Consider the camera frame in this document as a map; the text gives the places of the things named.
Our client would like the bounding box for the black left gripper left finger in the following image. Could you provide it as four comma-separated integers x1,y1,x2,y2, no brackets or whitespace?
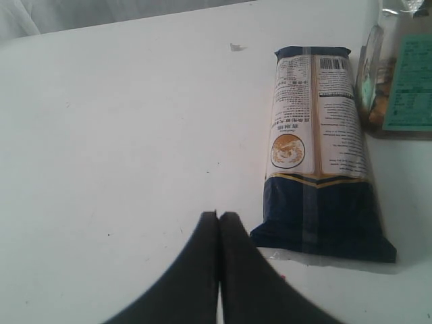
107,211,219,323

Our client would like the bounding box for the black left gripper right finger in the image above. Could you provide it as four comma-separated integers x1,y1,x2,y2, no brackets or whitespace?
219,212,339,323

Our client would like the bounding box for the blue white spaghetti packet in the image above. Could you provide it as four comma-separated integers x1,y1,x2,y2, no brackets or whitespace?
250,46,397,263

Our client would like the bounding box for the small white paper scrap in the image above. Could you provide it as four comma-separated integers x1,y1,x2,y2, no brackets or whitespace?
229,43,246,52

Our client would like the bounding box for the nut jar with gold lid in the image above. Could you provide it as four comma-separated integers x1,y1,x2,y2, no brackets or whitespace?
356,1,431,140

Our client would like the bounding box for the white backdrop curtain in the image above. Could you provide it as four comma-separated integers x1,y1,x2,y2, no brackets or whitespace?
1,0,239,43

